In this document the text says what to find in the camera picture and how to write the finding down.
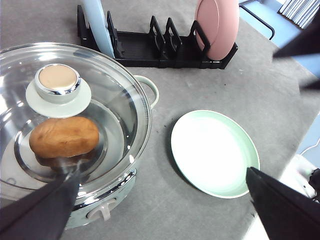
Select pink plate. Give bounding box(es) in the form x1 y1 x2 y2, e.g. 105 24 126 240
195 0 240 61

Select brown potato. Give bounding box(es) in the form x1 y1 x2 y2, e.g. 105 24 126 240
29 117 100 158

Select white cable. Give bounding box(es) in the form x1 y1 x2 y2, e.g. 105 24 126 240
300 139 320 156

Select green electric steamer pot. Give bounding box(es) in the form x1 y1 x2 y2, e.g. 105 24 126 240
0 42 159 229

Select black metal chair frame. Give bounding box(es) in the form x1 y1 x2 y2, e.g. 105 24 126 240
239 5 275 40

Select black dish rack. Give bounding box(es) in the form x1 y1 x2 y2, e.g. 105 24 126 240
77 5 239 69

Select blue plate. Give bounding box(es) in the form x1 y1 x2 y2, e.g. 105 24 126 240
83 0 115 59

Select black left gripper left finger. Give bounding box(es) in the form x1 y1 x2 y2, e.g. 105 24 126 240
0 173 80 240

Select glass lid with green knob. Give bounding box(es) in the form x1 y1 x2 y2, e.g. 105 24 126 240
0 43 153 206

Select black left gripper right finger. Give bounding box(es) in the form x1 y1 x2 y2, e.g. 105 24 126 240
246 167 320 240

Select black device at table edge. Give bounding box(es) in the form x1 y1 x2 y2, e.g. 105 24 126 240
308 168 320 202

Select white window blinds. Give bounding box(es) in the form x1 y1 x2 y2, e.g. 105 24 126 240
278 0 320 29

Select green plate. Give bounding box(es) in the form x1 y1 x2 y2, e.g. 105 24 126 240
170 110 260 199

